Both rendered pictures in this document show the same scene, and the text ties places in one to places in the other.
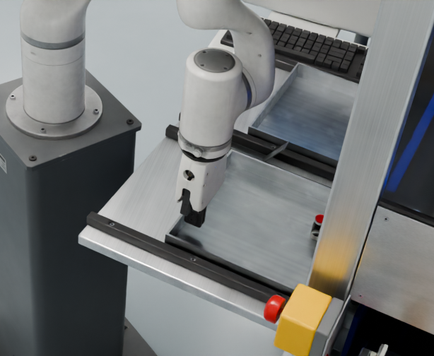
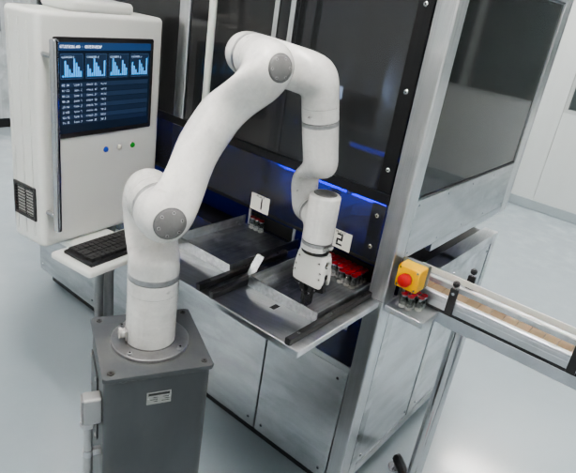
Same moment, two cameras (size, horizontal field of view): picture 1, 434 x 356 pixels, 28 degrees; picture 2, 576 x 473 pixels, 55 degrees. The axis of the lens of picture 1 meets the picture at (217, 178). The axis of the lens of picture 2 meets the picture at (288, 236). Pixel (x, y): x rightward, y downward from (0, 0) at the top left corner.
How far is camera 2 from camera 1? 1.59 m
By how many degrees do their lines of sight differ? 63
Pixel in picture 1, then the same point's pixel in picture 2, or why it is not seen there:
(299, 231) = not seen: hidden behind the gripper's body
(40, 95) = (170, 324)
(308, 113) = (213, 250)
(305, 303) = (413, 266)
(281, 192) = (279, 277)
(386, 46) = (432, 124)
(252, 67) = not seen: hidden behind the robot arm
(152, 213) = (284, 321)
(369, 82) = (425, 144)
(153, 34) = not seen: outside the picture
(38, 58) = (172, 293)
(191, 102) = (331, 220)
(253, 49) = (314, 184)
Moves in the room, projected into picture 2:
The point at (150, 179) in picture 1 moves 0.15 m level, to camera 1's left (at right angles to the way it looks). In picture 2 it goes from (252, 313) to (230, 342)
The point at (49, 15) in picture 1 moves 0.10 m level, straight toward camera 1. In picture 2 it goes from (174, 255) to (217, 263)
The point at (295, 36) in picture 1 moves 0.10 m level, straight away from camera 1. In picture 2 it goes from (113, 238) to (90, 231)
